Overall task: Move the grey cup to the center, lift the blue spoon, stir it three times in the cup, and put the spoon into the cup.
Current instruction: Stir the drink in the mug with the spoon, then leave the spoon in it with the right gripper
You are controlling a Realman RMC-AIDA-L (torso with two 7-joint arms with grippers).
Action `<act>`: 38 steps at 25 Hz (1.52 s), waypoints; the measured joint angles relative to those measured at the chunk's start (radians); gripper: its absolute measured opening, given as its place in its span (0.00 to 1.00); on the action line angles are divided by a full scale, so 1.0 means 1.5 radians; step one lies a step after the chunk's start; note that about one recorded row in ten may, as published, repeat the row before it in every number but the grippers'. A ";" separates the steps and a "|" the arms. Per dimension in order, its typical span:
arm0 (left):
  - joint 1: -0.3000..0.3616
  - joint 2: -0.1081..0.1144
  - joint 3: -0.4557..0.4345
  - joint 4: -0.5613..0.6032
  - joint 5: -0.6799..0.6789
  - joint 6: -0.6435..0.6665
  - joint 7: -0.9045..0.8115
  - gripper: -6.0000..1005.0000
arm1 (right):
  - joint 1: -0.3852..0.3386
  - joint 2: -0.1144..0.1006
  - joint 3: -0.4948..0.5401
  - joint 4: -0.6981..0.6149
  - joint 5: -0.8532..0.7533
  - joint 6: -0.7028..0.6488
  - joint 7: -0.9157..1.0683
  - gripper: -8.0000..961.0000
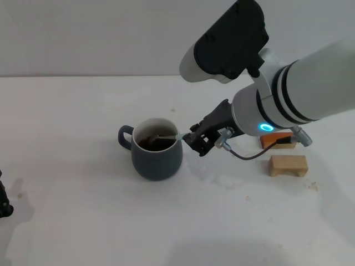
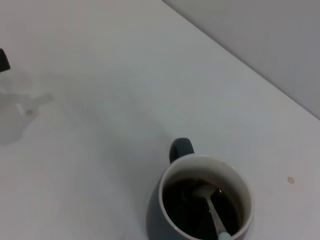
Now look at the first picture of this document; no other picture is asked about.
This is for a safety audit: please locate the black cable with metal plug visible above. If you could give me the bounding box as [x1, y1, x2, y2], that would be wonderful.
[215, 125, 313, 161]

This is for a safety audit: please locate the orange-brown wooden block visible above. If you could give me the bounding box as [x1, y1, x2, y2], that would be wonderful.
[260, 132, 297, 150]

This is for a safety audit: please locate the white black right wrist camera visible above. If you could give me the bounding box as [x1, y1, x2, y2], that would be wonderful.
[178, 0, 283, 84]

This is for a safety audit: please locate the light wooden block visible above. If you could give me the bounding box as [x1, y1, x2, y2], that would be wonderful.
[267, 155, 309, 178]

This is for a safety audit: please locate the spoon with light blue handle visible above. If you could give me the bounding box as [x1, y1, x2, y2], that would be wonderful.
[146, 132, 186, 142]

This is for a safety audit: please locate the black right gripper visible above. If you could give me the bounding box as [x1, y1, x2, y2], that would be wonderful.
[182, 99, 242, 158]

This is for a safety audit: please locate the dark grey ceramic cup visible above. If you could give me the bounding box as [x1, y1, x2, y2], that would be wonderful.
[118, 117, 184, 182]

